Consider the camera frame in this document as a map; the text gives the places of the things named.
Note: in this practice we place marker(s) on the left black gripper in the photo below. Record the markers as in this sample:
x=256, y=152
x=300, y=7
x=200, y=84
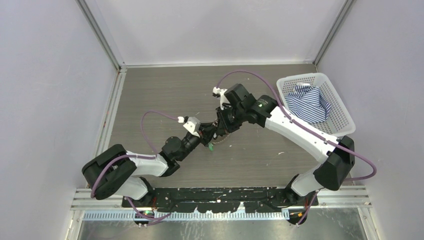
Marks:
x=206, y=132

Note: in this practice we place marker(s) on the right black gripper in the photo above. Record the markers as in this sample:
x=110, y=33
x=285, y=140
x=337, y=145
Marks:
x=224, y=127

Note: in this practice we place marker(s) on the numbered metal key ring disc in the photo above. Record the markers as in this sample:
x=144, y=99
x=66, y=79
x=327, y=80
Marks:
x=216, y=136

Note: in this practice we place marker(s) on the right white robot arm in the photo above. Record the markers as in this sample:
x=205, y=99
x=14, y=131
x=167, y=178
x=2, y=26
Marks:
x=334, y=155

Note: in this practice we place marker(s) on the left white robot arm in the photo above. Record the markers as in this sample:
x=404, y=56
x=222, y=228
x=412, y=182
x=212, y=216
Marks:
x=117, y=171

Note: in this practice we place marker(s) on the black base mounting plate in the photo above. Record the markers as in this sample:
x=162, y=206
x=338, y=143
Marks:
x=221, y=200

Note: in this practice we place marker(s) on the blue striped shirt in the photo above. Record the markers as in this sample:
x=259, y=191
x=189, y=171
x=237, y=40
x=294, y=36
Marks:
x=308, y=103

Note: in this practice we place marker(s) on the white plastic basket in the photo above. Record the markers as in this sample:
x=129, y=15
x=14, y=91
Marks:
x=339, y=122

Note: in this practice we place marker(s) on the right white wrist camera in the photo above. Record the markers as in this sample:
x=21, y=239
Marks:
x=219, y=93

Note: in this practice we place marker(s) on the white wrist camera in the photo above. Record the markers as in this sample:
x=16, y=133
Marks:
x=191, y=124
x=219, y=93

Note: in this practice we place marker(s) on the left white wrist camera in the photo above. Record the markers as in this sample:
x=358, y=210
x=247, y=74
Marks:
x=191, y=124

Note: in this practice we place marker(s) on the aluminium frame rail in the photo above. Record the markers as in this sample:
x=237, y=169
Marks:
x=103, y=140

